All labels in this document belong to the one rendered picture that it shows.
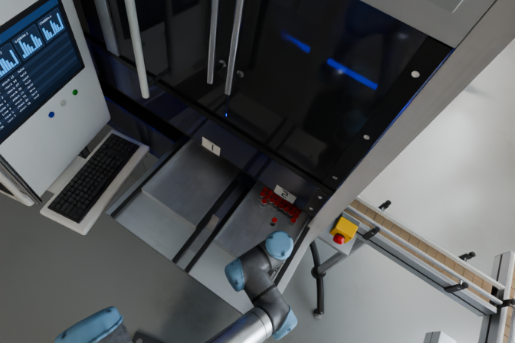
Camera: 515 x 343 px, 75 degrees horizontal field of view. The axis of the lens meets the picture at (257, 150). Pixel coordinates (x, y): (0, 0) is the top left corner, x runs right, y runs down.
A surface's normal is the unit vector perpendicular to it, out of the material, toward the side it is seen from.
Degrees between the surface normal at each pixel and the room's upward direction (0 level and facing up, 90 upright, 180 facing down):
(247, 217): 0
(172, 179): 0
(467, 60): 90
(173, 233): 0
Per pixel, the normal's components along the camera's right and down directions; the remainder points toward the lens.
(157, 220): 0.16, -0.53
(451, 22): -0.53, 0.67
